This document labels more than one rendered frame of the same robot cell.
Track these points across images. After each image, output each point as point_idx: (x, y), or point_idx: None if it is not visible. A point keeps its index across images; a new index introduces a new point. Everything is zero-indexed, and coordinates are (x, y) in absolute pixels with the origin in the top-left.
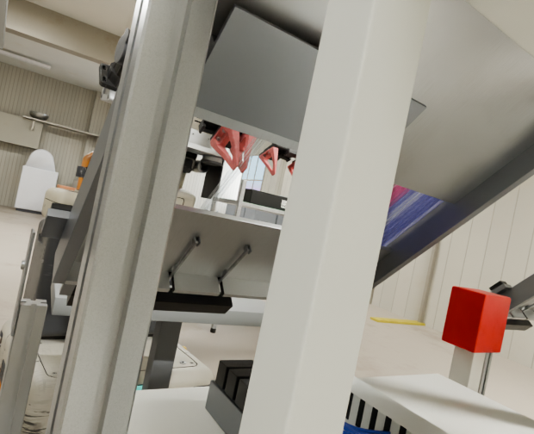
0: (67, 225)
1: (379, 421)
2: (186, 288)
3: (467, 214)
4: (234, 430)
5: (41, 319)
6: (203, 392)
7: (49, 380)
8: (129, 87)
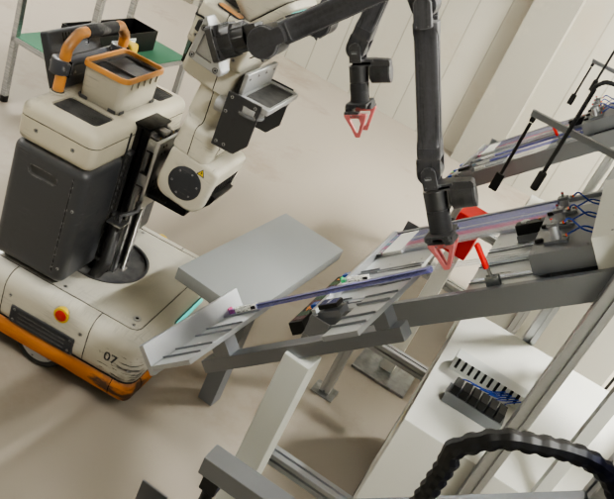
0: None
1: (500, 387)
2: None
3: None
4: (467, 412)
5: None
6: (429, 389)
7: (141, 335)
8: (553, 393)
